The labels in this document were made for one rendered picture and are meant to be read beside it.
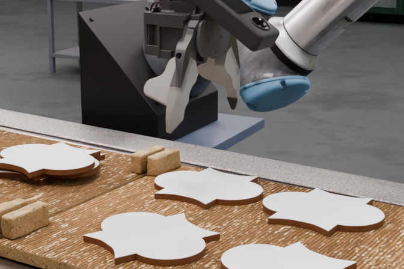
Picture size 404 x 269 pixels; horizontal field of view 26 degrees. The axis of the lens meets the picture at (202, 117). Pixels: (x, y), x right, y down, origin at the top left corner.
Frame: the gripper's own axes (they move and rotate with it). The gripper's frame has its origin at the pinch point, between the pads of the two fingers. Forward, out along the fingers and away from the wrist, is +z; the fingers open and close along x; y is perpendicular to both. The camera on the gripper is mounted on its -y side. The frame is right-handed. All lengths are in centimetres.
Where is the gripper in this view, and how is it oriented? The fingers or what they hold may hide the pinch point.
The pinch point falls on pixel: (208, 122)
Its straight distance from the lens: 109.7
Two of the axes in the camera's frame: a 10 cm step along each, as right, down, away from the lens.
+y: -8.4, -1.3, 5.3
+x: -5.4, 2.0, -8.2
